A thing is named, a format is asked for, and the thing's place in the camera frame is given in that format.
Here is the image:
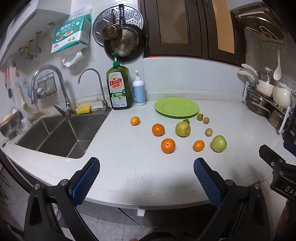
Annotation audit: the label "white wall cabinet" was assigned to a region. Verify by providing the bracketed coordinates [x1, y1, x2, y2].
[0, 0, 72, 67]

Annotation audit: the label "steel mesh strainer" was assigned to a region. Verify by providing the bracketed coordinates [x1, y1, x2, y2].
[109, 29, 139, 57]

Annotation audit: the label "small steel pot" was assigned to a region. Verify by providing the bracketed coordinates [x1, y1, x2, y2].
[268, 109, 286, 130]

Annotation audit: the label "white wall hook rack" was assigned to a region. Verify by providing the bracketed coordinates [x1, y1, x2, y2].
[245, 26, 286, 50]

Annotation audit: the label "green plate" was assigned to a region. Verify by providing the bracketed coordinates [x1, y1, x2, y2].
[154, 97, 200, 119]

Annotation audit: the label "large steel pull-down faucet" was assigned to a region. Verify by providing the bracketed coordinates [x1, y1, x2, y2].
[31, 65, 75, 116]

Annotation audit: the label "dark dish container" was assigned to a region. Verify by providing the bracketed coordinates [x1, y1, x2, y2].
[0, 111, 22, 138]

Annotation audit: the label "black frying pan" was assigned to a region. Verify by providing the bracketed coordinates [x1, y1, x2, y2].
[103, 4, 147, 63]

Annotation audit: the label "yellow dish brush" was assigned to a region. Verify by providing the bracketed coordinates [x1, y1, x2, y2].
[17, 85, 29, 110]

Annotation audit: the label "person's right hand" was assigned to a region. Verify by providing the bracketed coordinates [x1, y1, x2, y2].
[278, 199, 296, 235]

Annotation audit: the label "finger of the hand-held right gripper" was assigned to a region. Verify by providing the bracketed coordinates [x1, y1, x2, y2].
[283, 138, 296, 152]
[259, 145, 286, 168]

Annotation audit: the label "small copper pot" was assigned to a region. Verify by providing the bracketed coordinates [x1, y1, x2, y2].
[102, 9, 123, 40]

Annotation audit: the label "white blue pump bottle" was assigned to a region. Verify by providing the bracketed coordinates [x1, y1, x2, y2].
[132, 70, 146, 106]

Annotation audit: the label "cream handled pan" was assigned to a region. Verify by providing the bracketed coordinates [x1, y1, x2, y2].
[241, 64, 274, 92]
[238, 71, 274, 98]

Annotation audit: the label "stainless steel sink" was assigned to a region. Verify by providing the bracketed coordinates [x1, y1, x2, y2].
[15, 113, 109, 159]

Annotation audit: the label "steel pot with lid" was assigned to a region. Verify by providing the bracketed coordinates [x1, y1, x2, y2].
[258, 67, 275, 84]

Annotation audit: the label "white ladle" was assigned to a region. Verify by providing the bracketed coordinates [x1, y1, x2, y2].
[273, 47, 282, 81]

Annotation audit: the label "white pot rack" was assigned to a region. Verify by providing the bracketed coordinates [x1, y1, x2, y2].
[242, 81, 294, 135]

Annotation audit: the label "large orange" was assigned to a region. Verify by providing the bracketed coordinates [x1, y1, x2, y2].
[161, 138, 176, 154]
[152, 123, 165, 137]

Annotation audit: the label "dark wooden window frame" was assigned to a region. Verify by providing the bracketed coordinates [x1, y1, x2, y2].
[139, 0, 246, 67]

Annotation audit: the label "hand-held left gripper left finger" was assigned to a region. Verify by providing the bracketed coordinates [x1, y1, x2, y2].
[24, 157, 100, 241]

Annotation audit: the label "black wire basket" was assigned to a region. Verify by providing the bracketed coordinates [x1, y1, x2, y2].
[30, 72, 58, 100]

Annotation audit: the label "large steel pot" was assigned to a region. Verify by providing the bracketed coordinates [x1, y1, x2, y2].
[246, 93, 271, 117]

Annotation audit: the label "yellow-green pear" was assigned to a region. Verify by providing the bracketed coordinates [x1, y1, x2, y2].
[175, 122, 191, 137]

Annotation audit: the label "yellow sponge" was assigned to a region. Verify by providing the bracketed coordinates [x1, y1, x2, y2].
[77, 105, 92, 115]

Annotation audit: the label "slim steel gooseneck faucet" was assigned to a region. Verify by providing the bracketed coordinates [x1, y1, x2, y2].
[78, 69, 110, 113]

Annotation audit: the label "round wooden cutting board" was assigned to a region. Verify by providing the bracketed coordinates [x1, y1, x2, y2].
[238, 14, 285, 42]

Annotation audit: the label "green dish soap bottle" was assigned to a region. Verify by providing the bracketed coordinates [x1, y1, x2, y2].
[106, 53, 134, 110]

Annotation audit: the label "green apple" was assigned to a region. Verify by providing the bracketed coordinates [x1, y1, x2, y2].
[211, 135, 227, 153]

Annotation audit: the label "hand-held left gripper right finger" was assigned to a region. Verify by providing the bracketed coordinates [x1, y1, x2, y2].
[194, 158, 271, 241]

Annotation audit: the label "paper towel pack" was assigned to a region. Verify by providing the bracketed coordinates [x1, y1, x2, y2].
[51, 13, 92, 67]

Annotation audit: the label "round steel steamer plate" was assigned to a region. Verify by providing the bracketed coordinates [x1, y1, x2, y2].
[92, 5, 144, 47]

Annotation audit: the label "white wall socket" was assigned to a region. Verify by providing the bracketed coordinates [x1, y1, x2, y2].
[282, 74, 296, 90]

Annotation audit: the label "yellow wall hooks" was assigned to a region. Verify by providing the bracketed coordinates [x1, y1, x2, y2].
[18, 31, 43, 61]

